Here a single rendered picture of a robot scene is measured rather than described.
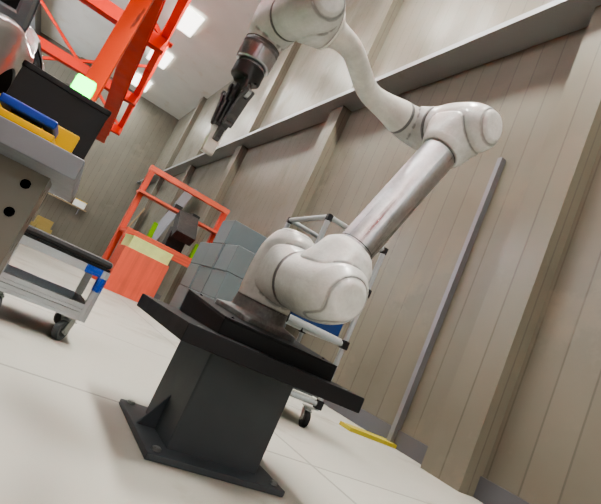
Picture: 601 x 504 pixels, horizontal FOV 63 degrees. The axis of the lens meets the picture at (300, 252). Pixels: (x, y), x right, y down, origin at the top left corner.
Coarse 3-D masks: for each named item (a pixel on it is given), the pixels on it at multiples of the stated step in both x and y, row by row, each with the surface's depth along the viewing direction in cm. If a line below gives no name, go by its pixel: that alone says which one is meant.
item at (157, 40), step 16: (80, 0) 640; (96, 0) 638; (160, 0) 508; (112, 16) 647; (176, 16) 611; (144, 32) 590; (160, 32) 679; (48, 48) 879; (128, 48) 653; (144, 48) 686; (160, 48) 674; (64, 64) 903; (80, 64) 903; (128, 64) 704; (112, 80) 796; (128, 80) 765; (144, 80) 858; (112, 96) 874; (128, 96) 940; (112, 112) 968; (128, 112) 1075; (112, 128) 1209
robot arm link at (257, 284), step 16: (272, 240) 130; (288, 240) 128; (304, 240) 130; (256, 256) 132; (272, 256) 126; (256, 272) 129; (272, 272) 123; (240, 288) 132; (256, 288) 127; (272, 288) 123; (272, 304) 127
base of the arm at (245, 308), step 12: (216, 300) 134; (240, 300) 128; (252, 300) 127; (240, 312) 125; (252, 312) 126; (264, 312) 126; (276, 312) 128; (252, 324) 123; (264, 324) 125; (276, 324) 128; (288, 336) 130
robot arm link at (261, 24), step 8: (264, 0) 114; (272, 0) 111; (264, 8) 112; (256, 16) 114; (264, 16) 111; (256, 24) 113; (264, 24) 112; (272, 24) 110; (248, 32) 115; (256, 32) 114; (264, 32) 113; (272, 32) 112; (272, 40) 114; (280, 40) 113; (280, 48) 117
